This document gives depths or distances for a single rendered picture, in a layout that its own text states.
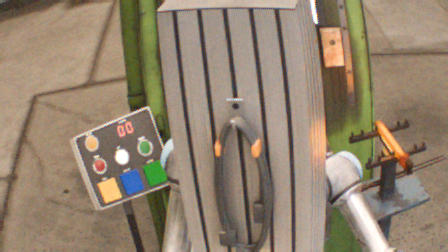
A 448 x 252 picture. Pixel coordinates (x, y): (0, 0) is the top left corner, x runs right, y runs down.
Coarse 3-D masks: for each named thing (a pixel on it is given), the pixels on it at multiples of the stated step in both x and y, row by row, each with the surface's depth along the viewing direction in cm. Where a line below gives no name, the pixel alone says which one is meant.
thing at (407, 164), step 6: (378, 126) 300; (384, 126) 299; (384, 132) 295; (384, 138) 295; (390, 138) 290; (390, 144) 288; (396, 144) 286; (396, 150) 282; (402, 156) 276; (408, 156) 276; (402, 162) 277; (408, 162) 271; (408, 168) 271; (408, 174) 270
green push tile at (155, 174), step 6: (156, 162) 289; (144, 168) 287; (150, 168) 288; (156, 168) 289; (162, 168) 289; (150, 174) 287; (156, 174) 288; (162, 174) 289; (150, 180) 287; (156, 180) 288; (162, 180) 289; (150, 186) 288
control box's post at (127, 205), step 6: (126, 204) 301; (126, 210) 302; (132, 210) 302; (132, 216) 304; (132, 222) 305; (132, 228) 306; (132, 234) 308; (138, 234) 308; (138, 240) 310; (138, 246) 311
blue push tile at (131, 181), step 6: (126, 174) 283; (132, 174) 284; (138, 174) 285; (126, 180) 283; (132, 180) 284; (138, 180) 285; (126, 186) 283; (132, 186) 284; (138, 186) 285; (126, 192) 283; (132, 192) 283
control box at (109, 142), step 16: (144, 112) 290; (96, 128) 282; (112, 128) 284; (144, 128) 289; (80, 144) 278; (112, 144) 283; (128, 144) 286; (160, 144) 291; (80, 160) 278; (96, 160) 280; (112, 160) 283; (128, 160) 285; (144, 160) 288; (96, 176) 279; (112, 176) 282; (144, 176) 287; (96, 192) 278; (144, 192) 286; (96, 208) 283
